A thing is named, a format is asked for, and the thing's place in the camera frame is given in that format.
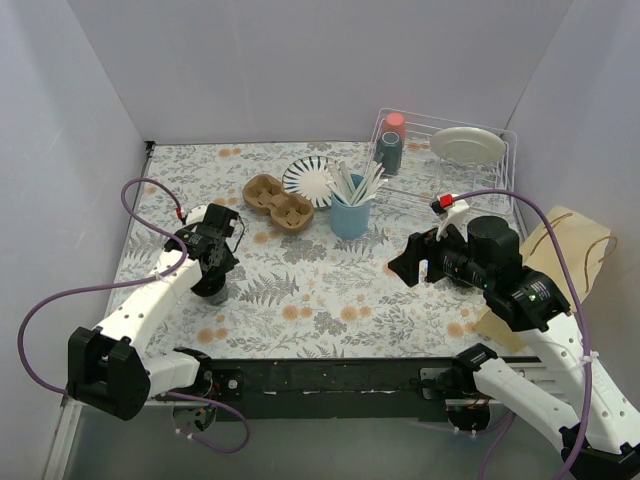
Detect cream white plate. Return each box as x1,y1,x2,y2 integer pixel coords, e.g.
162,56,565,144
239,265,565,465
430,127,506,165

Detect dark paper coffee cup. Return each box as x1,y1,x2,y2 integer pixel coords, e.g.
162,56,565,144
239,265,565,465
204,286,228,306

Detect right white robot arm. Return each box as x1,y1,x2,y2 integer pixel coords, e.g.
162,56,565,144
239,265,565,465
388,216,639,479

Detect blue striped plate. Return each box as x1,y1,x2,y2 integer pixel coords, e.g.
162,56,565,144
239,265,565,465
281,155,332,210

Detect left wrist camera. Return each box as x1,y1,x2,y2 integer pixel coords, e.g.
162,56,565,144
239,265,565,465
178,205,208,225

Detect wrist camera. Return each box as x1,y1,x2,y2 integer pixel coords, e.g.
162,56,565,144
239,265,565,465
430,194,470,241
178,205,208,225

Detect blue straw holder cup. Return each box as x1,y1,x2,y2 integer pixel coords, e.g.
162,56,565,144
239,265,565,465
330,185,371,240

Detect brown cardboard cup carrier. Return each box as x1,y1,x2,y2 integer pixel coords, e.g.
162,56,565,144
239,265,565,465
243,174,315,234

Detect pink cup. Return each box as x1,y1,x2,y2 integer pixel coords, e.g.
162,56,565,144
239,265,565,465
384,112,406,142

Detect white wire dish rack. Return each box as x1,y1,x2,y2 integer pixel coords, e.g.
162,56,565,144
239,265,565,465
368,108,517,219

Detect dark teal cup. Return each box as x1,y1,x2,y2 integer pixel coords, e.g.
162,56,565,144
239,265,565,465
374,131,403,175

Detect brown paper bag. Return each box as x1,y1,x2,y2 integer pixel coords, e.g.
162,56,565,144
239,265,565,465
474,205,618,354

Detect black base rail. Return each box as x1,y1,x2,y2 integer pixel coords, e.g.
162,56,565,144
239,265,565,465
179,357,483,421

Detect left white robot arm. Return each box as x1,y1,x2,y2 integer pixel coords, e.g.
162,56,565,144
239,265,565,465
66,204,241,420

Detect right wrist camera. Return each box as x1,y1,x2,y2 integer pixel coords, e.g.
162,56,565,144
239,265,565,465
430,194,470,241

